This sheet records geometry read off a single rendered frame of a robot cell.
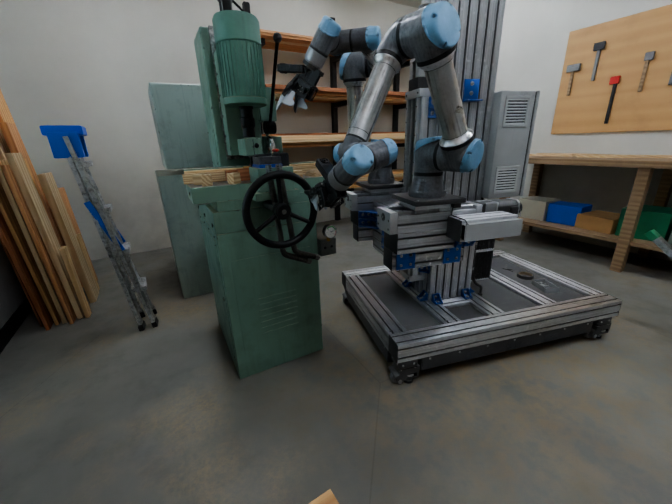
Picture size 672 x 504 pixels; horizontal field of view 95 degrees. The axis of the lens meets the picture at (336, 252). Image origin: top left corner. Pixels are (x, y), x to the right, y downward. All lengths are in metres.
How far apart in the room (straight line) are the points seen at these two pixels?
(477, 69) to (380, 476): 1.61
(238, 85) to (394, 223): 0.81
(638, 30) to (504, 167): 2.44
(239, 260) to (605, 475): 1.48
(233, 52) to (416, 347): 1.38
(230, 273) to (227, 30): 0.92
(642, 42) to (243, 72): 3.30
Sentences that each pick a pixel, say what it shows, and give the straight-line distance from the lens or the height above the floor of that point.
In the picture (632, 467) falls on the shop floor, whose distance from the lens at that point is 1.59.
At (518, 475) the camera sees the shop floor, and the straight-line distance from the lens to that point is 1.38.
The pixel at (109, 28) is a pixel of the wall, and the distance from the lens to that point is 3.89.
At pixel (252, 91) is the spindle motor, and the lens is 1.42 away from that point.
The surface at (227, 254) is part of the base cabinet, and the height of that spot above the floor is 0.62.
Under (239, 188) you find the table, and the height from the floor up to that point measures 0.88.
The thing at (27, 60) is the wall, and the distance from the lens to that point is 3.89.
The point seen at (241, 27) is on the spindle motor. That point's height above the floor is 1.45.
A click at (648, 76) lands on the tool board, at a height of 1.47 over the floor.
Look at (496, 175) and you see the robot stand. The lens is 1.68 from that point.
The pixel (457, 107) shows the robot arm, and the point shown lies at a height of 1.14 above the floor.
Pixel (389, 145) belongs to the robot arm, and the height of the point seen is 1.03.
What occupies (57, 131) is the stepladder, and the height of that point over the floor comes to 1.13.
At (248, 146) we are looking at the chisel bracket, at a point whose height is 1.04.
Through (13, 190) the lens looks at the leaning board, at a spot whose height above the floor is 0.85.
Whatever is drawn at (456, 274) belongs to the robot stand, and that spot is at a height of 0.36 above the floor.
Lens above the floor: 1.04
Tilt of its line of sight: 20 degrees down
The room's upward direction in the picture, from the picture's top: 2 degrees counter-clockwise
